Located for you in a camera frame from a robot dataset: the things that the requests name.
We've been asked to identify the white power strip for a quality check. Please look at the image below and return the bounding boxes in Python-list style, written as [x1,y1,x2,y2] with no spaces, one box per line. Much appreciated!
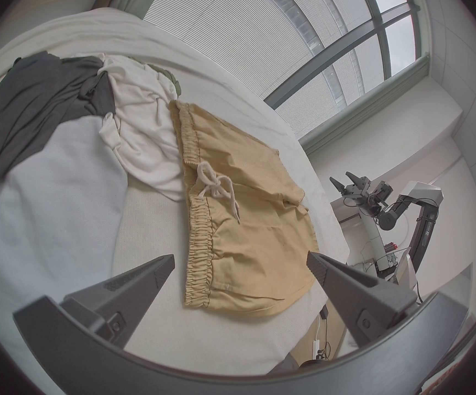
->
[310,314,326,362]

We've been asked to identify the pale grey garment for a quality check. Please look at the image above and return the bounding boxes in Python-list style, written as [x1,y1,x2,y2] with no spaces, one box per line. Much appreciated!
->
[0,114,131,303]

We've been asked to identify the window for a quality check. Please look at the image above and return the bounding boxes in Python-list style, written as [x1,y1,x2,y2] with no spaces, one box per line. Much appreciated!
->
[137,0,422,139]

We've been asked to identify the bed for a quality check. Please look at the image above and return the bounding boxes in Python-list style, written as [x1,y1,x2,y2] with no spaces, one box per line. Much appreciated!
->
[0,0,350,375]

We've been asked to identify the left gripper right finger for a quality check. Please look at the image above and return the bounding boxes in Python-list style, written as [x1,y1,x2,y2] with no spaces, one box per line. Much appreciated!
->
[306,251,419,349]

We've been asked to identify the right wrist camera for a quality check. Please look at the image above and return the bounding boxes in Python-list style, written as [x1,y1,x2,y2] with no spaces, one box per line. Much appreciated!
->
[369,180,394,201]

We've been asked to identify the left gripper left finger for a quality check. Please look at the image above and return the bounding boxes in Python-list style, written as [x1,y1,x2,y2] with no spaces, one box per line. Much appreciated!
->
[60,254,177,348]

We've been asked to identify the white T-shirt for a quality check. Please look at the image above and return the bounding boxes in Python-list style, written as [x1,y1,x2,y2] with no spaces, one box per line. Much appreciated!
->
[97,54,190,203]

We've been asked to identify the black garment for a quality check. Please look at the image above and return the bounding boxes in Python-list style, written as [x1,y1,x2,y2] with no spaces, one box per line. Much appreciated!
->
[0,51,117,225]

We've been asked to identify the tan shorts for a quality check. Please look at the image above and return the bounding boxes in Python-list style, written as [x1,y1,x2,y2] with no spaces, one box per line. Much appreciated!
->
[168,100,321,317]

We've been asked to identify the green garment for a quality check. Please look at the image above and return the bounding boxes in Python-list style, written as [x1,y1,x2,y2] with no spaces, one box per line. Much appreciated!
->
[128,55,182,98]

